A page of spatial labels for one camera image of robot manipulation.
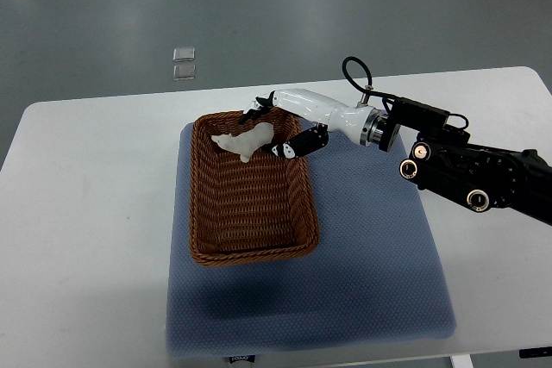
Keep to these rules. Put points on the floor plate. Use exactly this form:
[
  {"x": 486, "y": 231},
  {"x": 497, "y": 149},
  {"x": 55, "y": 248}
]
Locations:
[
  {"x": 181, "y": 54},
  {"x": 184, "y": 71}
]

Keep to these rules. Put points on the black label under table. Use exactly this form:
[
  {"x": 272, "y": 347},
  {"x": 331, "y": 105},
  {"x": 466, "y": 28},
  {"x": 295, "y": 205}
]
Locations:
[{"x": 242, "y": 358}]

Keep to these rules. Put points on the upper floor plate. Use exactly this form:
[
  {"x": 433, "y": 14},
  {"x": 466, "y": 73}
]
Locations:
[{"x": 181, "y": 54}]

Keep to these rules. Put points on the lower floor plate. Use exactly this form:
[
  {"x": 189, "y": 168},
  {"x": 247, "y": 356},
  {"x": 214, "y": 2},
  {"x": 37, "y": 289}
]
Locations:
[{"x": 184, "y": 71}]

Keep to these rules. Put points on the white table leg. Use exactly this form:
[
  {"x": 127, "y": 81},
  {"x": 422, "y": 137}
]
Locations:
[{"x": 461, "y": 361}]

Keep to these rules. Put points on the brown wicker basket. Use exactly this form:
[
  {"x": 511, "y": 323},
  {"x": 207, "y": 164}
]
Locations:
[{"x": 246, "y": 212}]

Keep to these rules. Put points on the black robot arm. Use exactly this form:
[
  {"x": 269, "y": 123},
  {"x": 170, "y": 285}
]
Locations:
[{"x": 442, "y": 160}]

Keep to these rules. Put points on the white bear figurine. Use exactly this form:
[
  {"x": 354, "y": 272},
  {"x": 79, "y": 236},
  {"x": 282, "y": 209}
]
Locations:
[{"x": 247, "y": 143}]

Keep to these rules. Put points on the black table control panel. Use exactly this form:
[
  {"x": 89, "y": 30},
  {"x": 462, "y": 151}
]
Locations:
[{"x": 538, "y": 352}]

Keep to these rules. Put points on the blue textured mat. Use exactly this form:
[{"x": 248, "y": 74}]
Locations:
[{"x": 375, "y": 275}]

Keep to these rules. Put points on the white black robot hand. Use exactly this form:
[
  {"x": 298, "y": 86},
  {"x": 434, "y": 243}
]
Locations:
[{"x": 362, "y": 124}]

